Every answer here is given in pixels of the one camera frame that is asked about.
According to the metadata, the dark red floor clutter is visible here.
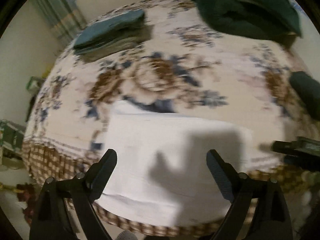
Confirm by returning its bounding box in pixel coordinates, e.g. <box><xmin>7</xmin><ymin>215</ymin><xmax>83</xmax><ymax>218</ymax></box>
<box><xmin>16</xmin><ymin>184</ymin><xmax>38</xmax><ymax>226</ymax></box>

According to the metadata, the white pant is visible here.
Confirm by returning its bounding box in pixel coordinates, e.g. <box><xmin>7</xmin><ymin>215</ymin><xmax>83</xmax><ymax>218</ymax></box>
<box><xmin>97</xmin><ymin>101</ymin><xmax>252</xmax><ymax>227</ymax></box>

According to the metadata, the floral checkered bed sheet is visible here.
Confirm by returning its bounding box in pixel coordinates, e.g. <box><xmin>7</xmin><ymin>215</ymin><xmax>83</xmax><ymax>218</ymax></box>
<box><xmin>22</xmin><ymin>0</ymin><xmax>319</xmax><ymax>237</ymax></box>

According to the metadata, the dark green rolled cloth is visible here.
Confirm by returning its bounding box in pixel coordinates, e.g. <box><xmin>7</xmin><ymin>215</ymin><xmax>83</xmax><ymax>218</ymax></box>
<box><xmin>289</xmin><ymin>71</ymin><xmax>319</xmax><ymax>121</ymax></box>

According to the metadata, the grey window curtain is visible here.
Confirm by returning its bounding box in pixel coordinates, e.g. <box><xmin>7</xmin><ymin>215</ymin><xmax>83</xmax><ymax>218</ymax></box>
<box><xmin>31</xmin><ymin>0</ymin><xmax>87</xmax><ymax>47</ymax></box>

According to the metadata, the green white floor clutter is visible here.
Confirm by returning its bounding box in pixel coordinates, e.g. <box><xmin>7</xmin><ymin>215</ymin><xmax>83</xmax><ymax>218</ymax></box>
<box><xmin>1</xmin><ymin>76</ymin><xmax>45</xmax><ymax>159</ymax></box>

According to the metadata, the folded teal grey clothes stack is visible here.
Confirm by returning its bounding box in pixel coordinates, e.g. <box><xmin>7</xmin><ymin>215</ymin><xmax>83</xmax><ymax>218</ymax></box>
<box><xmin>73</xmin><ymin>9</ymin><xmax>154</xmax><ymax>62</ymax></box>

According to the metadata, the dark green clothes pile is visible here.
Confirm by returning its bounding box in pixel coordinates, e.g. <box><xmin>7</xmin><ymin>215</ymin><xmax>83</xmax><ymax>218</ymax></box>
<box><xmin>192</xmin><ymin>0</ymin><xmax>302</xmax><ymax>48</ymax></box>

